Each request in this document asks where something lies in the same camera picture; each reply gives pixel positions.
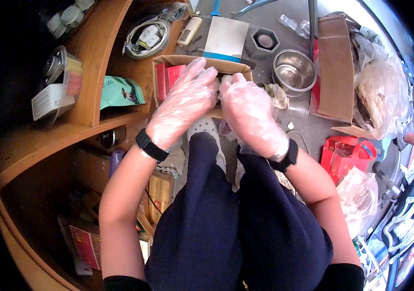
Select green pouch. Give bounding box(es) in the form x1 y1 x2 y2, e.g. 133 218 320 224
100 75 146 111

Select flat brown cardboard piece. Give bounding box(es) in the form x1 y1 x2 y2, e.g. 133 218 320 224
317 14 355 124

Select red shopping bag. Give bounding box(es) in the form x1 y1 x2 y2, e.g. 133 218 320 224
320 136 378 186

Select person's left fingers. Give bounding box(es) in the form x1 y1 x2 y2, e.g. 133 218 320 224
183 57 220 107

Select white board with blue edge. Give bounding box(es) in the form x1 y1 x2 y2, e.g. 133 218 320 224
203 16 250 63

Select person's legs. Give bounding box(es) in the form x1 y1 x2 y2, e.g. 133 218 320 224
144 116 335 291

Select steel bowl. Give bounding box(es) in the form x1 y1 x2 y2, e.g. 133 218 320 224
272 49 317 98

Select yellowish paper boxes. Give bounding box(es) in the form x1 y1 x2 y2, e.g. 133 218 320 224
147 170 175 225

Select clear plastic wrapper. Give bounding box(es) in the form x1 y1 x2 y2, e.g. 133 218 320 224
277 14 311 39

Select red printed carton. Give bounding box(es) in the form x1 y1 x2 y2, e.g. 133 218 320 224
69 224 102 271

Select coiled white cable with charger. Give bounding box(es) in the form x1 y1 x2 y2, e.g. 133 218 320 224
122 16 172 60

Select person's right fingers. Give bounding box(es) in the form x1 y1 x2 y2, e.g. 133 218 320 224
219 73 266 110

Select person's left hand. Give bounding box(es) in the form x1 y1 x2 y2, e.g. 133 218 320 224
145 57 220 152

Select white bottles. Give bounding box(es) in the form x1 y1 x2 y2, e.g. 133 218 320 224
46 0 95 40

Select open brown cardboard box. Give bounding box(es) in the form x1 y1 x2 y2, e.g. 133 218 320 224
152 55 254 119

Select clear glass cup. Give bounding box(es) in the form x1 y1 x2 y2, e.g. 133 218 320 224
287 101 310 119

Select crumpled greenish plastic wrap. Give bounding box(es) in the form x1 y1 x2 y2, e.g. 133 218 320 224
263 82 290 110

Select white carton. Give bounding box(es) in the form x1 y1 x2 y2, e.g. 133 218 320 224
31 83 76 121

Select red packets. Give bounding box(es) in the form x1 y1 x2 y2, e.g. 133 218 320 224
156 63 188 101

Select purple bottle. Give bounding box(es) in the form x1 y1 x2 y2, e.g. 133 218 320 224
108 149 127 179

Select large filled clear plastic bag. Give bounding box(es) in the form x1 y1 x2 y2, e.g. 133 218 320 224
353 54 412 141

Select person's right hand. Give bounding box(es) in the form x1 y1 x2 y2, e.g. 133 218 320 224
219 73 290 161

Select crumpled clear plastic bag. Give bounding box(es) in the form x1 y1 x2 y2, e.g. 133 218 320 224
336 167 379 239

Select black wrist band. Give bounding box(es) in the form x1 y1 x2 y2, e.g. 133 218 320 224
269 138 299 173
135 128 171 163

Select dark hose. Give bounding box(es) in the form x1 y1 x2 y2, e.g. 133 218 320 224
308 0 319 59

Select metal cylinder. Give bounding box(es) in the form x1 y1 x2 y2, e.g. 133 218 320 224
97 125 127 149

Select wooden shelf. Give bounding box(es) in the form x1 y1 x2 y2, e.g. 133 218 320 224
0 0 195 291

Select person's body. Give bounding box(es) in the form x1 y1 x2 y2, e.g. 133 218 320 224
102 263 366 291

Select beige remote control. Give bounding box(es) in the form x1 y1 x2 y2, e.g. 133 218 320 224
177 16 203 47

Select grey hexagonal block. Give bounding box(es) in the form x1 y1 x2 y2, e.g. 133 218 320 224
245 27 281 60

